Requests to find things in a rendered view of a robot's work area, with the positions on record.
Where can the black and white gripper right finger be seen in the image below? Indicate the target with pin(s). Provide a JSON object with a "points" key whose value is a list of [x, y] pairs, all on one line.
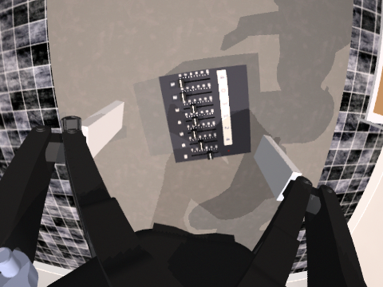
{"points": [[331, 256]]}

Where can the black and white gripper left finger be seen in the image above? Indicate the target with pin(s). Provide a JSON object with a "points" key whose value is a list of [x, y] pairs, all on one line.
{"points": [[23, 190]]}

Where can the black lighting desk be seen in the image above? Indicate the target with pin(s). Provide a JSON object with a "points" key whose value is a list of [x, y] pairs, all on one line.
{"points": [[221, 98]]}

